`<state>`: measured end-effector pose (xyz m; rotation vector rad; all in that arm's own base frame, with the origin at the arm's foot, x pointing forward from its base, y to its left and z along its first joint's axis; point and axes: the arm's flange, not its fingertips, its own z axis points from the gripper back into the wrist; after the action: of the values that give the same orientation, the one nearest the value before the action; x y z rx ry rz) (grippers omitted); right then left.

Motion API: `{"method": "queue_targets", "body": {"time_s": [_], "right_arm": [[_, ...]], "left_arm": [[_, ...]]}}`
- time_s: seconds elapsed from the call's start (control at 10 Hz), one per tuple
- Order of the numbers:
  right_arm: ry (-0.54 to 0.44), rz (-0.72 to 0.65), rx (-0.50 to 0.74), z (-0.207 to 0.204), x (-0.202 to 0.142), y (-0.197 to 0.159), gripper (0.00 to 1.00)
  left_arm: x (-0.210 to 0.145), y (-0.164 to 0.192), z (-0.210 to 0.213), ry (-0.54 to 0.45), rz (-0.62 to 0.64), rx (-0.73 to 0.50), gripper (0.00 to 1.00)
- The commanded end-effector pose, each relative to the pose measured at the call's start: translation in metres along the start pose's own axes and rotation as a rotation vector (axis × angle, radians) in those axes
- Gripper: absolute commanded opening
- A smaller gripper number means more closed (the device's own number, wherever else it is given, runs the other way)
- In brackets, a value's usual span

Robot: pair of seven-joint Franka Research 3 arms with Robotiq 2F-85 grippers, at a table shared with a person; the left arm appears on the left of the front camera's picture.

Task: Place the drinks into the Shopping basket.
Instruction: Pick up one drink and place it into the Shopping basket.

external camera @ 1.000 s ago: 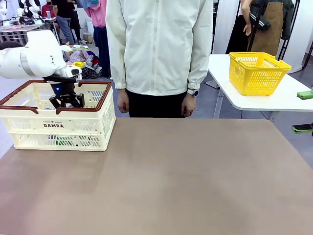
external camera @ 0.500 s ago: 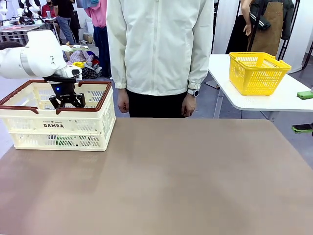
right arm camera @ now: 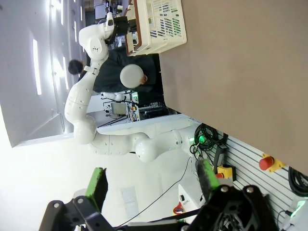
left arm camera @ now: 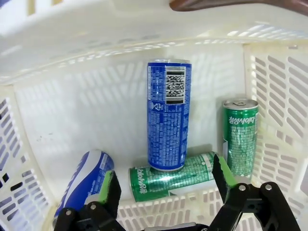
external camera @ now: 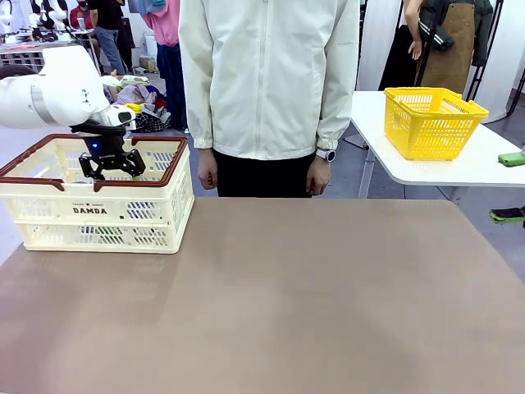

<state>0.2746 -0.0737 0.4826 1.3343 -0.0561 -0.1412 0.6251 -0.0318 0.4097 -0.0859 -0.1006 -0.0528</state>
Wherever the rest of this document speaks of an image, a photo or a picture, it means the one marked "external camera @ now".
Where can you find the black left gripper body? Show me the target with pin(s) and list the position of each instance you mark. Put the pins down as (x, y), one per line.
(104, 145)

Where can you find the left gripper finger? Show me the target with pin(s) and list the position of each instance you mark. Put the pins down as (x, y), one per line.
(91, 167)
(133, 164)

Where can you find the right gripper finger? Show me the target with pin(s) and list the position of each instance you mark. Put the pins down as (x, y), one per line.
(512, 158)
(510, 215)

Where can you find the green soda can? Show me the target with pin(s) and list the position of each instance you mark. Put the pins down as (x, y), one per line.
(108, 232)

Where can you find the person's left sleeved forearm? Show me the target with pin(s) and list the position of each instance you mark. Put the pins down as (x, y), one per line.
(336, 115)

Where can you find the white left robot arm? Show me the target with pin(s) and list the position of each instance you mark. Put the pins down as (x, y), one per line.
(61, 82)

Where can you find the person's right sleeved forearm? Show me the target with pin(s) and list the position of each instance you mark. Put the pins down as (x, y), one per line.
(204, 115)

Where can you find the cream plastic shopping basket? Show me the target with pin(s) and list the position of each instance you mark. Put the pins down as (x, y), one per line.
(49, 223)

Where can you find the yellow plastic basket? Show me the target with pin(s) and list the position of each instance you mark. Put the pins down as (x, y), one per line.
(430, 131)

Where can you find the person's right hand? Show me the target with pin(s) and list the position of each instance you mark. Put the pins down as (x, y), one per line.
(208, 168)

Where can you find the person's left hand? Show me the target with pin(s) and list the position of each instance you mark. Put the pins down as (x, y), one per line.
(320, 176)

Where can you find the black white checked cloth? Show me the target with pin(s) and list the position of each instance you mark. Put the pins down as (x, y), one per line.
(152, 122)

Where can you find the yellow cloth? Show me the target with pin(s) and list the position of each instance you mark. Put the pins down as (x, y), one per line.
(134, 107)

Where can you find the purple floral cloth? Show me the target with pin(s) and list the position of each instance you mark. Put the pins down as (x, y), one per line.
(137, 95)

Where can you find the white side table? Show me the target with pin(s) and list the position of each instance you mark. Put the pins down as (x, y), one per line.
(451, 170)

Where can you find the black stand pole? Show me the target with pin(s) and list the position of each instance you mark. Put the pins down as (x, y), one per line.
(517, 92)

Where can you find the person in black shirt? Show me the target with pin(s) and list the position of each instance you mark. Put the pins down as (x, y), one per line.
(108, 24)

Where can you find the mannequin with brown apron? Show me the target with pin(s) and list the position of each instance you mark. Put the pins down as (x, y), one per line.
(447, 49)

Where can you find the grey background table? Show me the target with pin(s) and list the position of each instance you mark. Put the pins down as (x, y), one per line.
(20, 47)

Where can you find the seated person in red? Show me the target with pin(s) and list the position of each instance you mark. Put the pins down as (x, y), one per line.
(80, 18)

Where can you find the person in pink hoodie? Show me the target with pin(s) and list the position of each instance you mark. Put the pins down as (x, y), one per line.
(166, 24)

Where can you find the black garment rack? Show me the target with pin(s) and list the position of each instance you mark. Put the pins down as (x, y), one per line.
(497, 16)

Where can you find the black hanging garment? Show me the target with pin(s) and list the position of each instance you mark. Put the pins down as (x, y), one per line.
(400, 61)

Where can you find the person in white jacket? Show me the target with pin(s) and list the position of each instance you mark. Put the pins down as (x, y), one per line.
(266, 74)

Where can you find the silver wristwatch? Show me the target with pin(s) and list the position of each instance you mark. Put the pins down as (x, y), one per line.
(328, 155)

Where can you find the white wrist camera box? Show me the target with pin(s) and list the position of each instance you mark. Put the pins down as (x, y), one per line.
(123, 116)

